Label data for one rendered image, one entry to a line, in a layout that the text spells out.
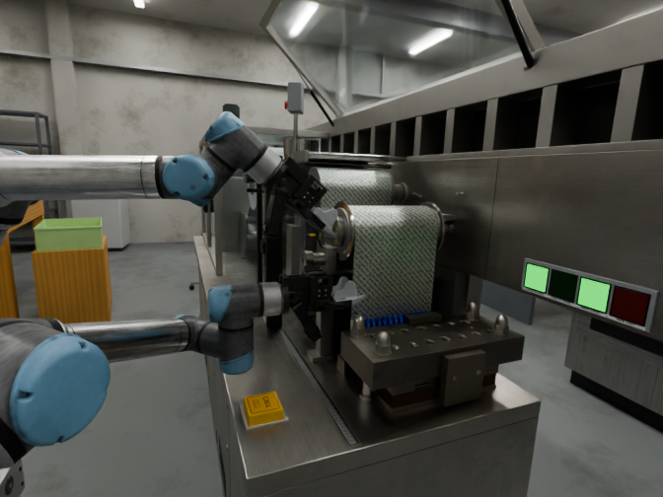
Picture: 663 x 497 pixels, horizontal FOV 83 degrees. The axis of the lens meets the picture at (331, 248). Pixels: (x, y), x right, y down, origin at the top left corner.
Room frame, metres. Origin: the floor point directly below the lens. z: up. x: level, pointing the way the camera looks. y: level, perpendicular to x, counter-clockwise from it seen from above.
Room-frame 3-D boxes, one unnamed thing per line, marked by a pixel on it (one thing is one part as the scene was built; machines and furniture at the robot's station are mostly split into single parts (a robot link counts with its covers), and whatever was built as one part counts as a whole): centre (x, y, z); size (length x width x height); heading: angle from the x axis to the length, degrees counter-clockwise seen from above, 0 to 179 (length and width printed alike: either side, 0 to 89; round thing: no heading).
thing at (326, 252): (0.94, 0.02, 1.05); 0.06 x 0.05 x 0.31; 112
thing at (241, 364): (0.78, 0.22, 1.01); 0.11 x 0.08 x 0.11; 65
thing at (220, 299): (0.77, 0.20, 1.11); 0.11 x 0.08 x 0.09; 112
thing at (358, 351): (0.82, -0.24, 1.00); 0.40 x 0.16 x 0.06; 112
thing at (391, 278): (0.92, -0.16, 1.11); 0.23 x 0.01 x 0.18; 112
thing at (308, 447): (1.81, 0.29, 0.88); 2.52 x 0.66 x 0.04; 22
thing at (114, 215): (6.51, 4.05, 0.70); 0.79 x 0.67 x 1.41; 111
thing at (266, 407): (0.69, 0.13, 0.91); 0.07 x 0.07 x 0.02; 22
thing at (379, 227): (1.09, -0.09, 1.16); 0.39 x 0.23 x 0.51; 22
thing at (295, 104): (1.45, 0.16, 1.66); 0.07 x 0.07 x 0.10; 87
